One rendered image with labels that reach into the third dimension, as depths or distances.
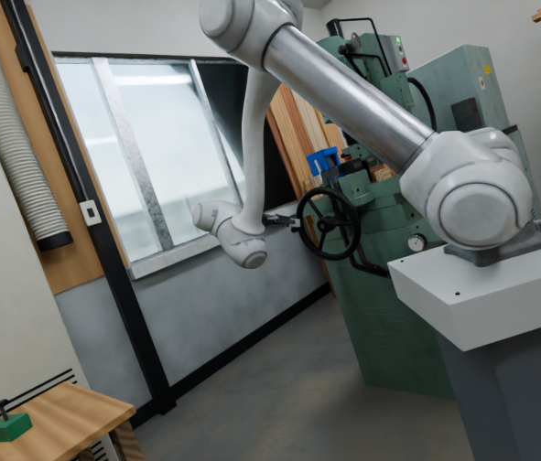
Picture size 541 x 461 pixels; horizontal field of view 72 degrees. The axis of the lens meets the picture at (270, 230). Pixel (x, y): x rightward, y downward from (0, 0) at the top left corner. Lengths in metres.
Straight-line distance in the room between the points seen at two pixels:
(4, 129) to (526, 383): 2.15
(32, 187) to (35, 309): 0.58
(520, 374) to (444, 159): 0.47
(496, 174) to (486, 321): 0.27
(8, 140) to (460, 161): 1.92
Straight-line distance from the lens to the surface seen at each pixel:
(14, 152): 2.15
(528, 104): 3.79
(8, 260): 1.91
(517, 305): 0.80
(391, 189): 1.44
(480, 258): 0.91
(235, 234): 1.05
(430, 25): 4.04
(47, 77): 2.45
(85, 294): 2.27
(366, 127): 0.75
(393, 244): 1.50
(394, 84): 1.78
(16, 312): 1.91
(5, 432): 1.50
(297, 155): 3.19
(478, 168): 0.68
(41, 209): 2.09
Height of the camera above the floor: 0.97
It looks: 5 degrees down
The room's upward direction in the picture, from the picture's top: 19 degrees counter-clockwise
